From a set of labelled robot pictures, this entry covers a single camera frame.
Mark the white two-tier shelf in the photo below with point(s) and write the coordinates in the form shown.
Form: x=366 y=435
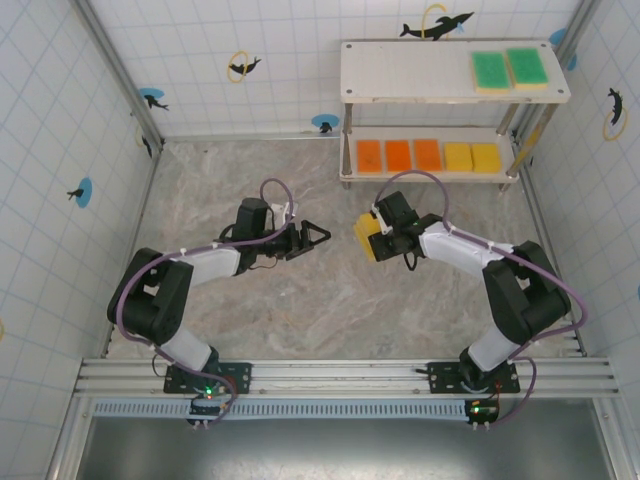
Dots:
x=400 y=70

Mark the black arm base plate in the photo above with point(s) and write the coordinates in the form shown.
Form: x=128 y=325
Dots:
x=442 y=375
x=240 y=375

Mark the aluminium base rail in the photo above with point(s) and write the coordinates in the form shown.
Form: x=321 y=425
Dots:
x=340 y=372

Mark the small controller board green light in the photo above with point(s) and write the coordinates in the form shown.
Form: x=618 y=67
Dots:
x=482 y=411
x=207 y=395

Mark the plain blue circle decal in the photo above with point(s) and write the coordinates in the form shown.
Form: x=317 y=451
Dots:
x=557 y=36
x=572 y=61

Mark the aluminium table edge rail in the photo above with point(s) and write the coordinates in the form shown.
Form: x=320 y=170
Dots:
x=240 y=137
x=145 y=200
x=539 y=210

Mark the green scrub sponge yellow base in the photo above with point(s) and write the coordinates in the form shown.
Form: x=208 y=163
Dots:
x=526 y=68
x=491 y=71

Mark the blue circle orca decal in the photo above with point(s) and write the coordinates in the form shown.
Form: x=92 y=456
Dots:
x=325 y=122
x=85 y=192

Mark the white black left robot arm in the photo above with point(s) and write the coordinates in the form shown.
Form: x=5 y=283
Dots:
x=215 y=262

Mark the orange sponge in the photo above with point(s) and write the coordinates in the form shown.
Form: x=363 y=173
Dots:
x=371 y=156
x=398 y=156
x=427 y=155

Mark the aluminium frame post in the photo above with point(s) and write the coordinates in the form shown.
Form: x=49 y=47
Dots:
x=575 y=24
x=121 y=75

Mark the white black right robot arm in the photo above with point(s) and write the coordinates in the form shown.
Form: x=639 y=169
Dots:
x=460 y=250

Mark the small yellow sponge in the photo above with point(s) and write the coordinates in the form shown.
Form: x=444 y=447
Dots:
x=457 y=157
x=486 y=157

